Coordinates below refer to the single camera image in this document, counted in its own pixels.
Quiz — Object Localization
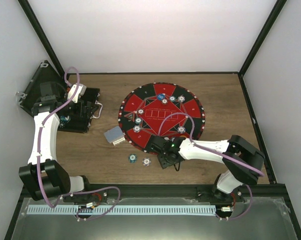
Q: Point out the blue orange 10 chip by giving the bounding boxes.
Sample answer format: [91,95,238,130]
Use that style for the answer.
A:
[133,125,141,133]

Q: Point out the blue backed card deck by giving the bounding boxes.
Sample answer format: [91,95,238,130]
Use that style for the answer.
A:
[104,126,126,146]

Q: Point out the green blue 50 chip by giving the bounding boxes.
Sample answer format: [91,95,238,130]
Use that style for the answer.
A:
[135,117,142,124]

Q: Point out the brown red 100 chip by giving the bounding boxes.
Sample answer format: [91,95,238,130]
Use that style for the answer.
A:
[137,109,144,115]

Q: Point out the blue small blind button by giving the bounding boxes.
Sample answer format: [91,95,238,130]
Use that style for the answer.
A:
[156,93,165,101]

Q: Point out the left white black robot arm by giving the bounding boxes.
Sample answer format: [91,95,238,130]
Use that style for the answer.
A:
[18,81,100,202]

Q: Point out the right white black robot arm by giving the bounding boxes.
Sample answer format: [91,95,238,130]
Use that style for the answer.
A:
[149,135,265,202]

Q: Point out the chips inside case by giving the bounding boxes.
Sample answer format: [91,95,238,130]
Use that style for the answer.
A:
[59,116,70,124]

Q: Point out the green blue chip stack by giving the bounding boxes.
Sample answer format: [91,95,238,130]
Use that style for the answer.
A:
[128,153,138,163]

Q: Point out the round red black poker mat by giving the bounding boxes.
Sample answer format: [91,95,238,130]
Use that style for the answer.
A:
[118,82,206,153]

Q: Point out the black poker case lid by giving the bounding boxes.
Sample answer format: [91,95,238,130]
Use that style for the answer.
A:
[16,60,67,117]

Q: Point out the chrome case handle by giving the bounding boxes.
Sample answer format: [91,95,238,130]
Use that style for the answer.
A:
[91,100,103,119]

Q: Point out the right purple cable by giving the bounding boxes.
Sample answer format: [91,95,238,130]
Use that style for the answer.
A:
[159,112,265,221]

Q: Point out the purple cable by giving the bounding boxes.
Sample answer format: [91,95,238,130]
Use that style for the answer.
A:
[36,66,121,222]
[159,112,265,221]

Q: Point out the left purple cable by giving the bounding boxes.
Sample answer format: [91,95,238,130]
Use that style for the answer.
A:
[36,66,121,222]

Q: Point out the black front mounting rail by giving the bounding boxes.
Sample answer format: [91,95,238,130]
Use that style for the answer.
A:
[62,183,286,201]

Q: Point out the light blue slotted rail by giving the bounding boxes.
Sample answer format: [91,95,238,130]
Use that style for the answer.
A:
[26,204,216,216]

